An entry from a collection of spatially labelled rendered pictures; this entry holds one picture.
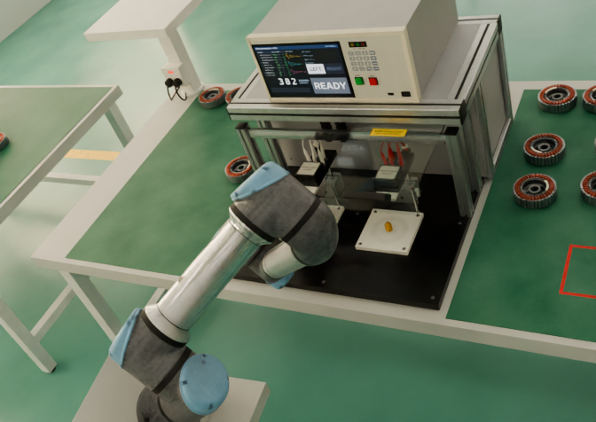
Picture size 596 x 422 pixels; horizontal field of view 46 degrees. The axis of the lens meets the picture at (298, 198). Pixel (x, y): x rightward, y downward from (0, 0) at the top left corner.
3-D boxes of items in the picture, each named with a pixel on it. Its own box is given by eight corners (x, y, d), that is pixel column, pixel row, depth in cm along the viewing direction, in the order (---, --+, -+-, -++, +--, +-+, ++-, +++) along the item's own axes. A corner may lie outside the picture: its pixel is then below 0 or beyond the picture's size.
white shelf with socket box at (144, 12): (214, 136, 260) (163, 28, 232) (137, 134, 278) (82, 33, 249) (254, 82, 281) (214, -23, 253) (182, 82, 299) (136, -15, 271)
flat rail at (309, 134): (453, 144, 174) (451, 135, 173) (245, 137, 205) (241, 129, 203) (454, 142, 175) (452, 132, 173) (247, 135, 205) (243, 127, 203)
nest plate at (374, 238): (407, 255, 185) (406, 252, 184) (356, 249, 192) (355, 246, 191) (424, 215, 194) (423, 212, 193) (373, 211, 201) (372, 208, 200)
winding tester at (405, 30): (419, 103, 174) (403, 30, 161) (270, 102, 195) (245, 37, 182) (459, 20, 198) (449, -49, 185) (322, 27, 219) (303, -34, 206)
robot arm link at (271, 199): (150, 404, 144) (323, 203, 139) (92, 359, 143) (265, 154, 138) (161, 381, 156) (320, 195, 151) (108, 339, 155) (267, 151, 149)
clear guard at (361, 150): (417, 216, 160) (412, 197, 157) (324, 207, 172) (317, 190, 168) (454, 128, 180) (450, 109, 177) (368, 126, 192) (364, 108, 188)
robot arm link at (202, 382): (192, 437, 151) (217, 419, 141) (142, 398, 150) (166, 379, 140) (218, 393, 159) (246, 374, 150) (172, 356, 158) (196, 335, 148)
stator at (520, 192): (514, 212, 188) (513, 201, 185) (513, 183, 196) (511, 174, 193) (559, 208, 184) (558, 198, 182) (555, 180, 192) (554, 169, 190)
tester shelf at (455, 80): (462, 125, 170) (459, 110, 167) (231, 120, 203) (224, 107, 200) (502, 28, 197) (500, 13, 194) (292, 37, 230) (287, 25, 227)
